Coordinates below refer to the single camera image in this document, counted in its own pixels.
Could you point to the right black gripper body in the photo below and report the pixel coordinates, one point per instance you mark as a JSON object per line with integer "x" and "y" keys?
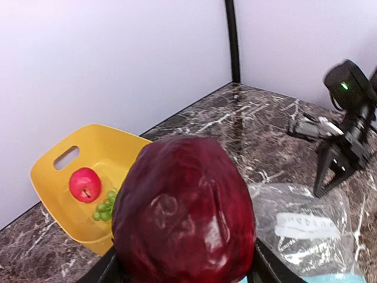
{"x": 342, "y": 151}

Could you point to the clear zip top bag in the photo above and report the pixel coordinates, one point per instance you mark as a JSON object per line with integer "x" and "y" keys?
{"x": 312, "y": 237}

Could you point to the yellow plastic bin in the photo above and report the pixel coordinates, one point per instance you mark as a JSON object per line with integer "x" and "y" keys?
{"x": 110, "y": 153}

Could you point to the green fake grapes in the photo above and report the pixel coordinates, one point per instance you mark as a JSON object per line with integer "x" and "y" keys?
{"x": 104, "y": 210}

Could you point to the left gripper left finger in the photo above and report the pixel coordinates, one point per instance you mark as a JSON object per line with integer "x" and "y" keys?
{"x": 106, "y": 270}

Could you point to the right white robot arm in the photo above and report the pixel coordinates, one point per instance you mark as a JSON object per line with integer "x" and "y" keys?
{"x": 351, "y": 91}

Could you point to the dark purple fake food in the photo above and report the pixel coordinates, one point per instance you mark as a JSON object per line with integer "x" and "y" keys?
{"x": 184, "y": 214}

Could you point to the red fake apple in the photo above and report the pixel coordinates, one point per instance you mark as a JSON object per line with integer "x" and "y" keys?
{"x": 85, "y": 185}

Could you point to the right black frame post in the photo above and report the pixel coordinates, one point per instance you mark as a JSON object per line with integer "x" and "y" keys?
{"x": 233, "y": 40}

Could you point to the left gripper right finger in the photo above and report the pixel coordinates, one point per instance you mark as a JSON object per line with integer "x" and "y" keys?
{"x": 267, "y": 267}

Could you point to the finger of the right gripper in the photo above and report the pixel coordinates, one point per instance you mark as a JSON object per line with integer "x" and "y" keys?
{"x": 324, "y": 161}
{"x": 341, "y": 173}

